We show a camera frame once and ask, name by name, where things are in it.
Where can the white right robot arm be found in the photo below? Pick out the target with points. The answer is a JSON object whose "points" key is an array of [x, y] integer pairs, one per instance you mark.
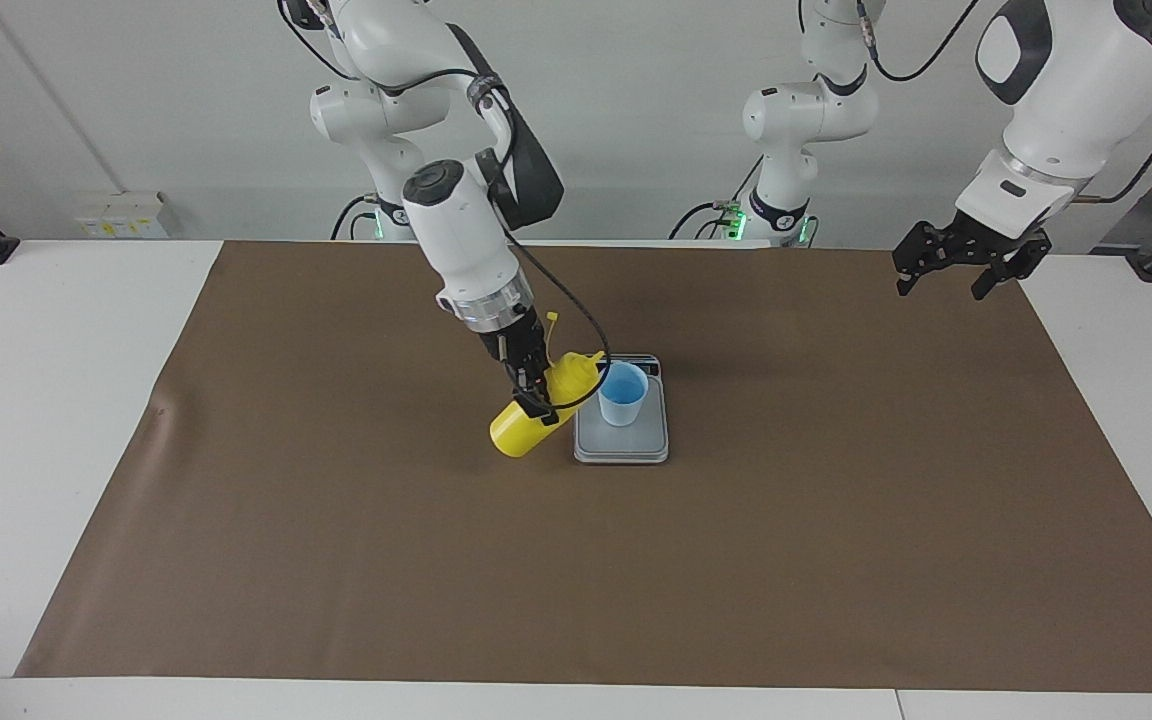
{"points": [[456, 230]]}

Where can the brown table mat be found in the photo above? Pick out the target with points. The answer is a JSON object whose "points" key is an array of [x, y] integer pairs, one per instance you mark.
{"points": [[336, 550]]}

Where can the yellow squeeze bottle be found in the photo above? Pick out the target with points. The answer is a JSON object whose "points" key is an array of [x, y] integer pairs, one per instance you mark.
{"points": [[516, 432]]}

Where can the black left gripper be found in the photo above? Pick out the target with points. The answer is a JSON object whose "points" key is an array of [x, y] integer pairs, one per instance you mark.
{"points": [[986, 240]]}

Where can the silver digital kitchen scale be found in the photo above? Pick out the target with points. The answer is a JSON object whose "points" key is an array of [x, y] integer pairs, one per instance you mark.
{"points": [[626, 445]]}

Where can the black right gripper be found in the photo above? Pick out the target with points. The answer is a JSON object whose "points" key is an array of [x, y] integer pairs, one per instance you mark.
{"points": [[519, 345]]}

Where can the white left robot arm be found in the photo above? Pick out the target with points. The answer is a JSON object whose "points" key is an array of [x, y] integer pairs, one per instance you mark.
{"points": [[1066, 90]]}

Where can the white wall socket box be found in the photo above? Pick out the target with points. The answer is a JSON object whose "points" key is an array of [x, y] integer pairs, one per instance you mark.
{"points": [[121, 215]]}

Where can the light blue plastic cup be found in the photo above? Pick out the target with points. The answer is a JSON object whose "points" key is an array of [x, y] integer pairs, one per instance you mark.
{"points": [[624, 408]]}

